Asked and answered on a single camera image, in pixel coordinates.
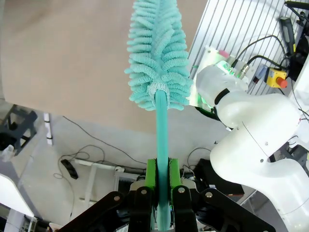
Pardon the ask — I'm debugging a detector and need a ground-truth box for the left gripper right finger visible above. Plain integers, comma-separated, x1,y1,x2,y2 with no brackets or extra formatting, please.
168,158,276,232

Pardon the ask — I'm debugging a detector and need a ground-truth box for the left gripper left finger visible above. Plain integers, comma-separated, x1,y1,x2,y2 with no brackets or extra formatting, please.
57,158,159,232

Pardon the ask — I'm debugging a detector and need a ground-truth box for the teal chenille duster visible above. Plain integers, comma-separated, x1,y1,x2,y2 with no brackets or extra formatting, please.
124,0,194,232

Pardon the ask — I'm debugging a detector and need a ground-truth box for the black equipment box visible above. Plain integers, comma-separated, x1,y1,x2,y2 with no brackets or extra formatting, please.
195,158,244,197

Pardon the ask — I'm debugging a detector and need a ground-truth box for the black power strip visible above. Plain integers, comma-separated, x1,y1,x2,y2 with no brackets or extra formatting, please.
60,159,78,180

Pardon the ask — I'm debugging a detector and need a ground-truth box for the white desk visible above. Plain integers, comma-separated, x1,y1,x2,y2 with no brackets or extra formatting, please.
0,174,35,218

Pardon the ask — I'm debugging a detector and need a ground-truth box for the black metal stand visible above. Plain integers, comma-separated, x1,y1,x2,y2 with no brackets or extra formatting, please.
0,103,39,157

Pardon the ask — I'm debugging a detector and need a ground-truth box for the yellow emergency stop box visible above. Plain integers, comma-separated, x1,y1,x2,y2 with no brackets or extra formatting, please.
265,68,288,89

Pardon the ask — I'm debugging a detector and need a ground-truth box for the aluminium slotted mounting plate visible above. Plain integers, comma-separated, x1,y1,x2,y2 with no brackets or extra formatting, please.
187,0,294,108

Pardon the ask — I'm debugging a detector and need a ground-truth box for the black handheld controller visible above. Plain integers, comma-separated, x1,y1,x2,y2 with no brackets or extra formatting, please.
279,16,297,53

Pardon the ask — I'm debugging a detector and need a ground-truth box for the white desk leg frame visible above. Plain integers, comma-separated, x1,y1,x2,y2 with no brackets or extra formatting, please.
74,158,123,203

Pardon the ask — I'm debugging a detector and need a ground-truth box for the long black floor cable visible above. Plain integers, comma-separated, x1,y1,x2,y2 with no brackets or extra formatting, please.
62,115,148,166

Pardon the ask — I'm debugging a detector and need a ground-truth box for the white cable duct strip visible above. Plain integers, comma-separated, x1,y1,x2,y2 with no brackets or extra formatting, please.
43,113,53,145

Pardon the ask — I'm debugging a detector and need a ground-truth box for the black base cable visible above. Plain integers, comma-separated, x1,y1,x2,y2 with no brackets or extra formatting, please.
231,35,289,67
245,55,284,71

